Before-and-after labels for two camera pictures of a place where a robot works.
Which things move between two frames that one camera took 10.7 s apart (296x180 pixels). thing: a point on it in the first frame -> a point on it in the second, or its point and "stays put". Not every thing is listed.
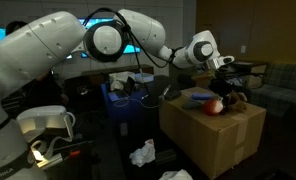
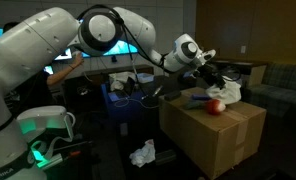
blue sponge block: [201, 96] stays put
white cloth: [145, 154] -> [229, 94]
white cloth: [176, 175] -> [144, 155]
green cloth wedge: [192, 104] stays put
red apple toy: [213, 107] stays put
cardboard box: [213, 144] stays put
